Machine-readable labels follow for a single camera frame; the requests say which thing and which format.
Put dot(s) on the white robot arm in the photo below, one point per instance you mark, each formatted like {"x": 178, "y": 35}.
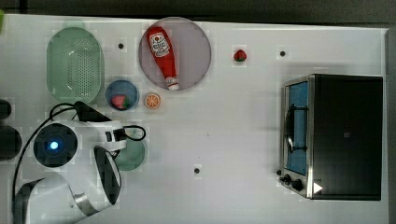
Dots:
{"x": 75, "y": 147}

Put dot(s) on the green mug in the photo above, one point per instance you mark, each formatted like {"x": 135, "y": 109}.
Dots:
{"x": 133, "y": 155}

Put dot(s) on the orange slice toy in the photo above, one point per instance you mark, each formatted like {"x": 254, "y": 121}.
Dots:
{"x": 152, "y": 101}

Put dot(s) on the grey round plate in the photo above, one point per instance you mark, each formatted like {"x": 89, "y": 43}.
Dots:
{"x": 192, "y": 53}

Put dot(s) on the red strawberry toy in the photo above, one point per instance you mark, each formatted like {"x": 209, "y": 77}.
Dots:
{"x": 240, "y": 56}

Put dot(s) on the red ketchup bottle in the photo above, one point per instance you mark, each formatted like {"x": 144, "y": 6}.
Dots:
{"x": 161, "y": 49}

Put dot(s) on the strawberry toy in bowl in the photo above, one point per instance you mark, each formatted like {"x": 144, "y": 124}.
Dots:
{"x": 120, "y": 101}

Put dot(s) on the blue bowl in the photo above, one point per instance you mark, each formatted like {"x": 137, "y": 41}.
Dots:
{"x": 125, "y": 87}

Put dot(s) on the silver toaster oven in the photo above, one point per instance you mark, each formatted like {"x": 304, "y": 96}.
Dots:
{"x": 332, "y": 137}

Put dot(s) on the green colander basket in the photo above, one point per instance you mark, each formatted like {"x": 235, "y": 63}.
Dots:
{"x": 75, "y": 66}

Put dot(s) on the small black cylinder object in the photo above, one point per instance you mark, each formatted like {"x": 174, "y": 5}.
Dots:
{"x": 5, "y": 109}

